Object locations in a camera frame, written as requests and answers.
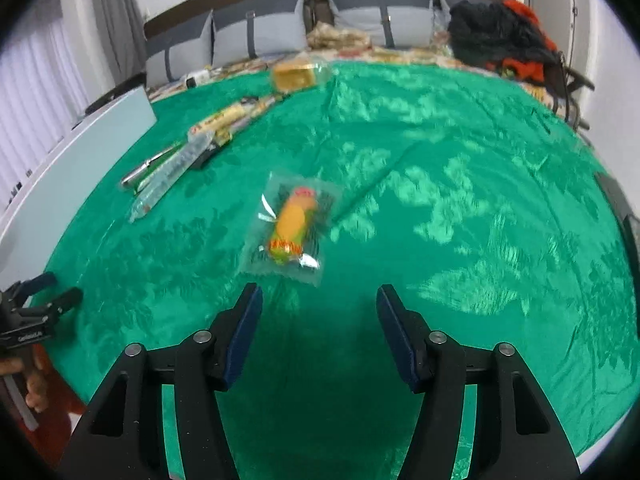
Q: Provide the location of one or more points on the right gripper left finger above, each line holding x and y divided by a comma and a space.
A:
121, 433

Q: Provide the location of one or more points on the yellow rice cracker packet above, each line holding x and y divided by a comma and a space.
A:
210, 125

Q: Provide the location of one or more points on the black and orange jacket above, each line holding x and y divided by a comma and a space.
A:
506, 38

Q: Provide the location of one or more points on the green patterned cloth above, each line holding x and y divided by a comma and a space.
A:
476, 203

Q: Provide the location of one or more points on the left hand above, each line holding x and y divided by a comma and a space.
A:
27, 363

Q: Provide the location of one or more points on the orange snack clear wrapper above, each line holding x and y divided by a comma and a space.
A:
288, 228

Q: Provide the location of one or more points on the grey pillow centre left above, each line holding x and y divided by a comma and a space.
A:
258, 28

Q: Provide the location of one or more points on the long clear snack packet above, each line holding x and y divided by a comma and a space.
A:
168, 173

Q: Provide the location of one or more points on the grey pillow far left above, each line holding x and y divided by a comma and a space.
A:
181, 50

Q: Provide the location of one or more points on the grey pillow centre right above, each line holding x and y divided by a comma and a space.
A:
391, 24

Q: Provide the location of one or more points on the folded beige cloth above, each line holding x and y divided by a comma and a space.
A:
325, 36

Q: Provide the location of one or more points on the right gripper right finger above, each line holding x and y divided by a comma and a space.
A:
516, 435

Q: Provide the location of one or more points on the yellow cake clear wrapper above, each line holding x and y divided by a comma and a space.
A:
300, 74

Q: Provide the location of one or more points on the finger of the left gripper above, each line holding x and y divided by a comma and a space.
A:
35, 284
62, 302

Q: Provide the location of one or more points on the dark chocolate bar packet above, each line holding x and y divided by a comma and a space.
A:
215, 146

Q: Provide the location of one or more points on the white storage box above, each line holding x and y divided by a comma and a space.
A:
34, 222

